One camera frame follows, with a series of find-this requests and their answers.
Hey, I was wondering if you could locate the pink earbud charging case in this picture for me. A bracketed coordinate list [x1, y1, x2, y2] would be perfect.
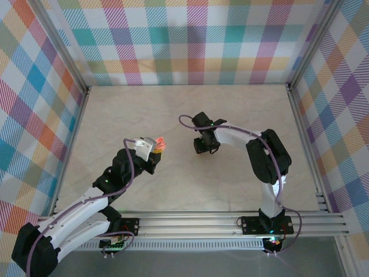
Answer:
[155, 136, 168, 152]

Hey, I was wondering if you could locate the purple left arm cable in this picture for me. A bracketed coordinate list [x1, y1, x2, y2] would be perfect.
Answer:
[25, 138, 145, 276]

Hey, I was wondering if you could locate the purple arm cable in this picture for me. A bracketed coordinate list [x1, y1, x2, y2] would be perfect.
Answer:
[25, 138, 145, 276]
[178, 114, 303, 255]

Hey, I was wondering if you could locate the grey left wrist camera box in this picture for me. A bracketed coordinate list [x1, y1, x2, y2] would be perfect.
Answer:
[134, 136, 156, 162]

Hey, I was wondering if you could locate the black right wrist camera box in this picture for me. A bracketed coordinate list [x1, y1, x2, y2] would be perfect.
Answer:
[193, 137, 212, 156]

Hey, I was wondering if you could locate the aluminium side rail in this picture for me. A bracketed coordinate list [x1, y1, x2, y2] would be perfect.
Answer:
[285, 83, 331, 214]
[49, 85, 92, 217]

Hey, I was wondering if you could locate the long aluminium base rail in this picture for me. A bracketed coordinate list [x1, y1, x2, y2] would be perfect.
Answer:
[34, 210, 351, 239]

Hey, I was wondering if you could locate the grey slotted cable duct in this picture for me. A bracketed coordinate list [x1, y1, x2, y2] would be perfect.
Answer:
[62, 238, 266, 252]

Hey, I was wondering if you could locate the aluminium frame post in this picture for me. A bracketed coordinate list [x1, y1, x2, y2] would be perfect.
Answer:
[31, 0, 89, 93]
[287, 0, 345, 89]

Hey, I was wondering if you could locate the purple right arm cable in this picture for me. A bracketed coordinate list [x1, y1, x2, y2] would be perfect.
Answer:
[178, 114, 303, 255]

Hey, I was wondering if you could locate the aluminium frame leg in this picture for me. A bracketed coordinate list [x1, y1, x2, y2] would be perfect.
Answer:
[334, 236, 357, 277]

